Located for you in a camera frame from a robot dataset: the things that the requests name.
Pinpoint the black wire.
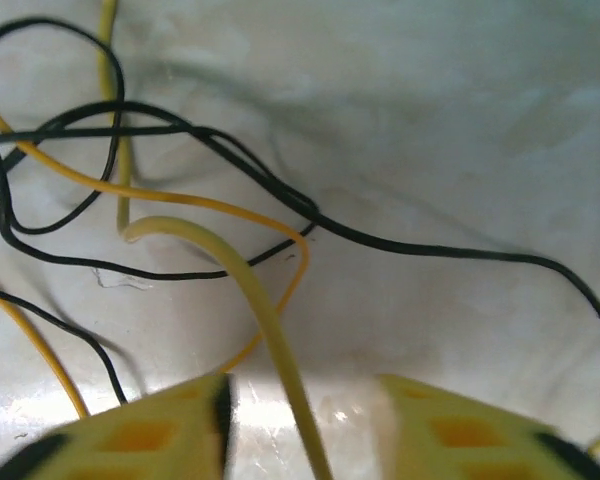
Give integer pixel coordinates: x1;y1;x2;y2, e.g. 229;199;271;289
0;17;322;282
0;124;600;351
0;281;130;407
0;99;322;222

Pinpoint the orange wire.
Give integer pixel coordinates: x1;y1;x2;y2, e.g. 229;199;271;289
0;291;90;420
0;92;313;375

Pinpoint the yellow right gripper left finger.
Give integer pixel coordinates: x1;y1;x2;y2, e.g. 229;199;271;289
0;372;237;480

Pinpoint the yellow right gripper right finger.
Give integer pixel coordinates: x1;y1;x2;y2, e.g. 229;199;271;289
376;374;600;480

